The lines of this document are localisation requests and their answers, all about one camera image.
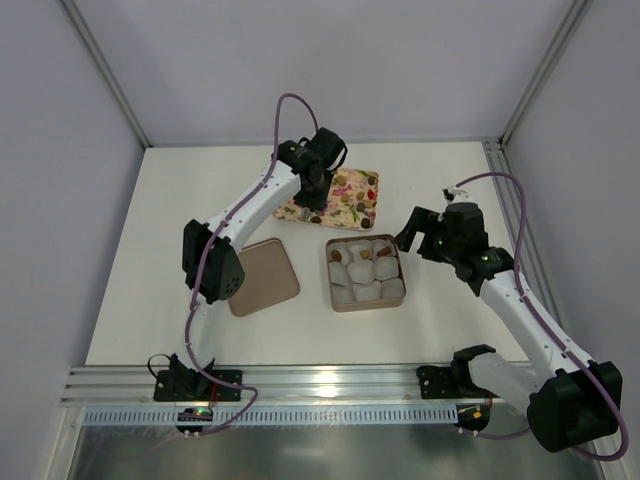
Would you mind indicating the slotted grey cable duct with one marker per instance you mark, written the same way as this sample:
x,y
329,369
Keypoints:
x,y
274,415

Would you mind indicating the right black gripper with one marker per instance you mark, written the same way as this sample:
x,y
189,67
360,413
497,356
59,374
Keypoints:
x,y
427,238

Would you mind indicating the aluminium rail frame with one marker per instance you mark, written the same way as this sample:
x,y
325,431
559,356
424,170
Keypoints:
x,y
134,385

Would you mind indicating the tan square tin box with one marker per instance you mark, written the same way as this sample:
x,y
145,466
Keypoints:
x,y
360,285

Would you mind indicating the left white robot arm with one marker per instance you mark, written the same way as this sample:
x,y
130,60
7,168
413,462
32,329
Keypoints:
x,y
210,250

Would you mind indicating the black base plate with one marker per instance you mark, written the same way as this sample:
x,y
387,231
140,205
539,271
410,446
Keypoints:
x,y
446,382
191,386

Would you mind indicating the tan square tin lid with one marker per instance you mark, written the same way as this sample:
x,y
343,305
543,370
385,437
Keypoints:
x,y
270,278

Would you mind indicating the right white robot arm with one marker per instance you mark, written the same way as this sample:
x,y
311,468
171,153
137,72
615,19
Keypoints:
x,y
567,398

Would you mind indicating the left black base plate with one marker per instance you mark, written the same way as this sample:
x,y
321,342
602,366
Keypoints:
x,y
191,386

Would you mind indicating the floral pattern tray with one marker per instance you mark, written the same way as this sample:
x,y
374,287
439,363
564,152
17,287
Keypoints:
x,y
348,206

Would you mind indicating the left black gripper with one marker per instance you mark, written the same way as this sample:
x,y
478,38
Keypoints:
x,y
310,198

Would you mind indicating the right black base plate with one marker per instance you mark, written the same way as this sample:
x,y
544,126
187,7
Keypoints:
x,y
446,382

